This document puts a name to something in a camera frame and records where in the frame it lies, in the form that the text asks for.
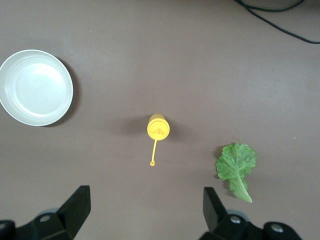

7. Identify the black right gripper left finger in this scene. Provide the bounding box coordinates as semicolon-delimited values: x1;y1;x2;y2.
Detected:
0;185;91;240

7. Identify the long black table cable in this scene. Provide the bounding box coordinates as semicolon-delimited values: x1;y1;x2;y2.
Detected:
233;0;320;45
243;0;305;13

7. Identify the beige plate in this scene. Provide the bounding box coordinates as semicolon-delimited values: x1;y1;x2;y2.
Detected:
0;49;74;127

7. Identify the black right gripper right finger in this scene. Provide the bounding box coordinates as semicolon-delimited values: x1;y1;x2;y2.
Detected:
199;186;300;240

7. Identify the green lettuce leaf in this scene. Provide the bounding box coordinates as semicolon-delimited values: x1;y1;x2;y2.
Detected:
215;142;258;204

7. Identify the yellow mustard squeeze bottle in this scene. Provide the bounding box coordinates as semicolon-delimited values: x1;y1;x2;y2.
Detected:
146;113;171;167

